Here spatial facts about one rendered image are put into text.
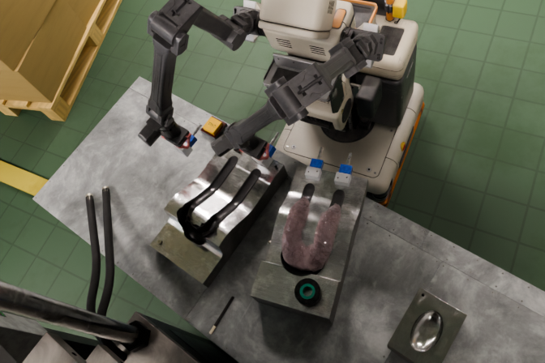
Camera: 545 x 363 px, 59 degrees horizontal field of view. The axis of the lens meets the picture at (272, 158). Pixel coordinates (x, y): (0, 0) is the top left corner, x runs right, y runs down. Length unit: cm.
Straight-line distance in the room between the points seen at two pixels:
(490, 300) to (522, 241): 97
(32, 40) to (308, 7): 218
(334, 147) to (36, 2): 200
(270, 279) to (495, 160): 156
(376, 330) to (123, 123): 133
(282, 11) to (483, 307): 109
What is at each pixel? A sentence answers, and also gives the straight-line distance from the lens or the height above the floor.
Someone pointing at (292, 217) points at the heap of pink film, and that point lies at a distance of 162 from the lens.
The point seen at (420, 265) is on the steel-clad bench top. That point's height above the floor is 80.
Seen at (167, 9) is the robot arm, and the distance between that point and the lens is 134.
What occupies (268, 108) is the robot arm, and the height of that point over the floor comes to 143.
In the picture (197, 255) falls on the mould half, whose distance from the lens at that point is 175.
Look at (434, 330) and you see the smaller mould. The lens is 160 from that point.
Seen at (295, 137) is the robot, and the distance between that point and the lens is 251.
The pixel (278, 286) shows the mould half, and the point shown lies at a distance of 159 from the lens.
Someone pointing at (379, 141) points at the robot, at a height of 28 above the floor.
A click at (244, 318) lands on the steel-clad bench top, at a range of 171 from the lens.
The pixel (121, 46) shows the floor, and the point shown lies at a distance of 373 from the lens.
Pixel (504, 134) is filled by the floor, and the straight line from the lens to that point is 285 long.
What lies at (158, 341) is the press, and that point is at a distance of 182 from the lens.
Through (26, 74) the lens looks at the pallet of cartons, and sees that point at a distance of 330.
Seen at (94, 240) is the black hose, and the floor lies 87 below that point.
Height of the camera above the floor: 243
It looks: 60 degrees down
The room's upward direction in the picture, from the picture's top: 25 degrees counter-clockwise
